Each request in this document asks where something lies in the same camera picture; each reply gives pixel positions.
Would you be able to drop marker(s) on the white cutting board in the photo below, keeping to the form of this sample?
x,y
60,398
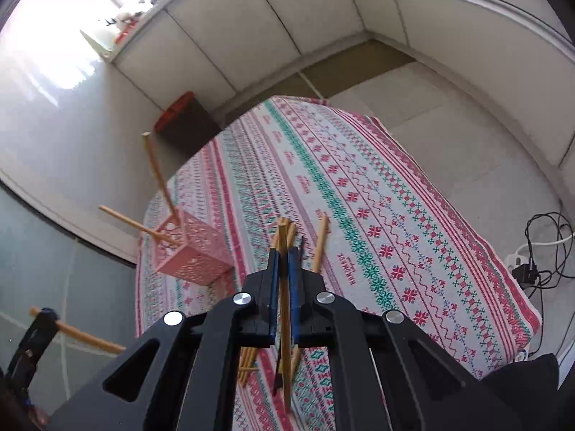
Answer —
x,y
96,44

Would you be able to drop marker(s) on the patterned red green tablecloth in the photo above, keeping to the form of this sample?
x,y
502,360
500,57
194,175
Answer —
x,y
359,166

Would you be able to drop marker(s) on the pink perforated chopstick holder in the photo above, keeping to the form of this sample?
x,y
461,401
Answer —
x,y
197,256

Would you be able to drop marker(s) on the white power strip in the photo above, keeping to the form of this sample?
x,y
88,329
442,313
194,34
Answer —
x,y
514,258

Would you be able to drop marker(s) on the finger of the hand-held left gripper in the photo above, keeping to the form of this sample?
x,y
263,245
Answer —
x,y
42,323

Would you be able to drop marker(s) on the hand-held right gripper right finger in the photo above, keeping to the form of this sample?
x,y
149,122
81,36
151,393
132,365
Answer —
x,y
294,296

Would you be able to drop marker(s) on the brown trash bin red bag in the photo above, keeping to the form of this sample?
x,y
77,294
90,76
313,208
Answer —
x,y
184,121

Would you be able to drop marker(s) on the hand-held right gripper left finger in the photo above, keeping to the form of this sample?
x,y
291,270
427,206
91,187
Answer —
x,y
274,296

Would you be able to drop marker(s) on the black charger plug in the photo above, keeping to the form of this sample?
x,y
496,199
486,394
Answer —
x,y
526,274

